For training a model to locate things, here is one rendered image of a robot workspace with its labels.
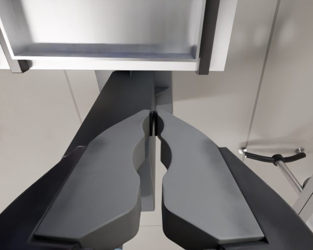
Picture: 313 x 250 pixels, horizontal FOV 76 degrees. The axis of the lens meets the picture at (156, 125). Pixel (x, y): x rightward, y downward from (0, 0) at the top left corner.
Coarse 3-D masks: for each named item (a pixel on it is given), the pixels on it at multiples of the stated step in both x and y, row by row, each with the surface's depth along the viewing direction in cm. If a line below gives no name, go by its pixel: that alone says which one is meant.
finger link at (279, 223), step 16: (240, 160) 8; (240, 176) 7; (256, 176) 7; (256, 192) 7; (272, 192) 7; (256, 208) 6; (272, 208) 6; (288, 208) 6; (272, 224) 6; (288, 224) 6; (304, 224) 6; (272, 240) 5; (288, 240) 5; (304, 240) 5
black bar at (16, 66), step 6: (0, 30) 27; (0, 36) 28; (0, 42) 28; (6, 48) 29; (6, 54) 29; (6, 60) 30; (12, 60) 30; (18, 60) 30; (24, 60) 31; (12, 66) 30; (18, 66) 30; (24, 66) 31; (12, 72) 31; (18, 72) 31
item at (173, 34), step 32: (0, 0) 25; (32, 0) 27; (64, 0) 27; (96, 0) 27; (128, 0) 27; (160, 0) 27; (192, 0) 27; (32, 32) 29; (64, 32) 29; (96, 32) 29; (128, 32) 29; (160, 32) 29; (192, 32) 29
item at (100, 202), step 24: (144, 120) 11; (96, 144) 9; (120, 144) 9; (144, 144) 10; (96, 168) 8; (120, 168) 8; (72, 192) 7; (96, 192) 7; (120, 192) 7; (48, 216) 6; (72, 216) 6; (96, 216) 6; (120, 216) 6; (72, 240) 5; (96, 240) 6; (120, 240) 6
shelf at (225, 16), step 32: (224, 0) 27; (224, 32) 29; (0, 64) 32; (32, 64) 32; (64, 64) 32; (96, 64) 32; (128, 64) 32; (160, 64) 32; (192, 64) 32; (224, 64) 32
